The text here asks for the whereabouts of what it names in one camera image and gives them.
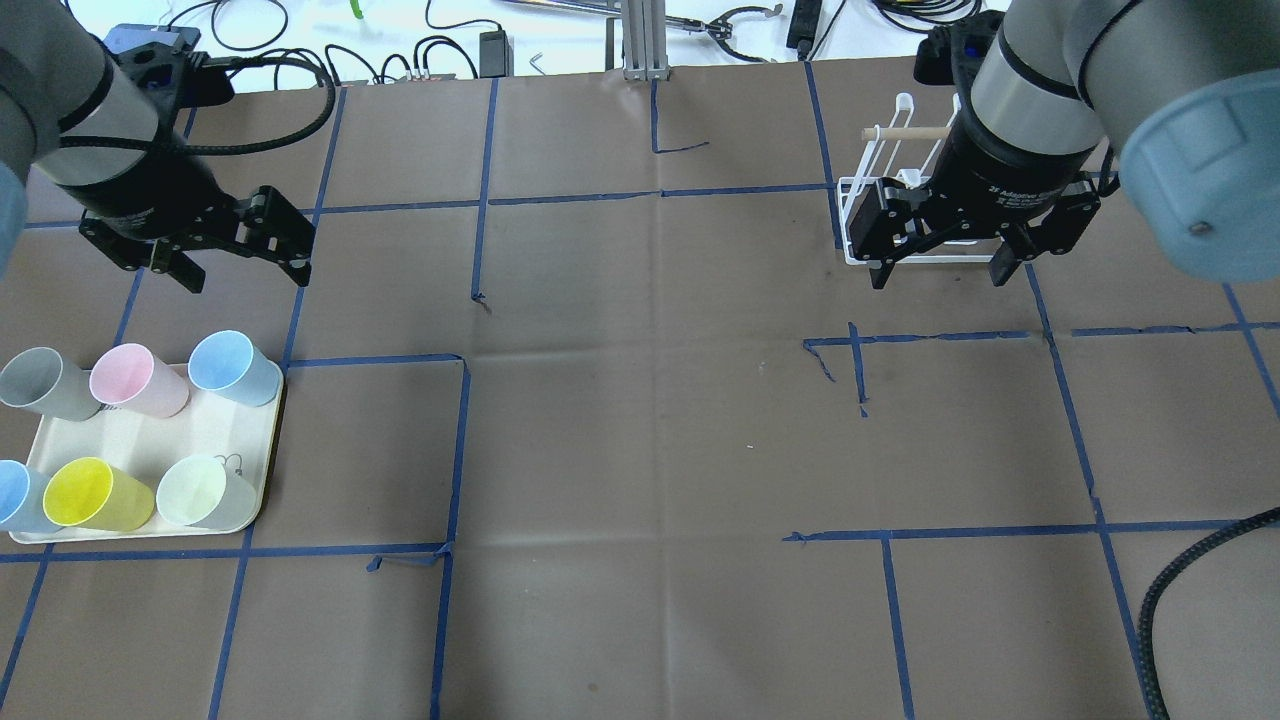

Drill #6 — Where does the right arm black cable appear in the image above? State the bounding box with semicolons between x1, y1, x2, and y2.
1137;506;1280;720

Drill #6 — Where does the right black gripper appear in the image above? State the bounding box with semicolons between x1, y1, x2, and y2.
858;115;1101;290

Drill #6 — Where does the yellow plastic cup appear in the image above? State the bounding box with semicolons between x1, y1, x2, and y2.
42;457;155;532

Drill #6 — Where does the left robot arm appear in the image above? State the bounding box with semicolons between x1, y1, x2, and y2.
1;1;338;293

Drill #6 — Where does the grey plastic cup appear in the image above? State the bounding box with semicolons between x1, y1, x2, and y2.
1;347;102;421

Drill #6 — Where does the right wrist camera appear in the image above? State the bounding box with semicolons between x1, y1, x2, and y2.
913;10;1005;86

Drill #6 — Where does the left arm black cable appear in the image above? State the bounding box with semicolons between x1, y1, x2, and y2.
60;55;337;158

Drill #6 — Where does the aluminium frame post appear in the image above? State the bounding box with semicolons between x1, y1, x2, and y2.
620;0;669;81

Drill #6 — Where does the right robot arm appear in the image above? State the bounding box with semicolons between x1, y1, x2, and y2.
844;1;1279;290

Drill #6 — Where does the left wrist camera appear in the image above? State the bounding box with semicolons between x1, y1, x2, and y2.
104;24;236;111

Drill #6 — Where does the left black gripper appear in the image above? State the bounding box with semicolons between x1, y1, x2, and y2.
79;160;316;293

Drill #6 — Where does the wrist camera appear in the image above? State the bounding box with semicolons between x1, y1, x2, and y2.
913;10;1005;86
104;24;236;111

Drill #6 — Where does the cream plastic tray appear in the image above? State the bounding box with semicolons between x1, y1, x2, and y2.
9;388;285;544

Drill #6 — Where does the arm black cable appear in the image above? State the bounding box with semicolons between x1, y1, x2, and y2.
1137;506;1280;720
60;55;337;158

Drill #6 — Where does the pink plastic cup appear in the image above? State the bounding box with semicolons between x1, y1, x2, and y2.
90;343;191;418

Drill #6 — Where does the light blue plastic cup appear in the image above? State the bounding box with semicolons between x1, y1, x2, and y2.
187;331;283;407

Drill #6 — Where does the white wire cup rack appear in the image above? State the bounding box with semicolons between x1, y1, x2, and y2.
836;92;1011;266

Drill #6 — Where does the pale green plastic cup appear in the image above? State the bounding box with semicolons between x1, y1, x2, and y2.
156;454;261;532

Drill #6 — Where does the black power adapter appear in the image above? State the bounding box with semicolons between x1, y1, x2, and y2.
477;29;515;78

